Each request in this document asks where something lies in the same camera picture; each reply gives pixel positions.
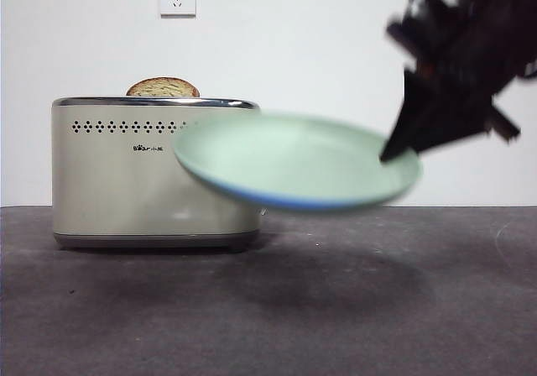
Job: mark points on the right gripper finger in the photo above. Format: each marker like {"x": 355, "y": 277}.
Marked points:
{"x": 428, "y": 116}

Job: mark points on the pale green round plate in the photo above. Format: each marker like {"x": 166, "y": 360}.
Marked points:
{"x": 289, "y": 162}

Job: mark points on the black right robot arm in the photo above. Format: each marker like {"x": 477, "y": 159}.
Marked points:
{"x": 482, "y": 19}

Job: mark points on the toasted bread slice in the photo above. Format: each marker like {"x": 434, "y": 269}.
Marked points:
{"x": 163, "y": 87}

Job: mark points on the cream two-slot toaster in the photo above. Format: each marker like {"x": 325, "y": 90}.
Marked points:
{"x": 117, "y": 183}

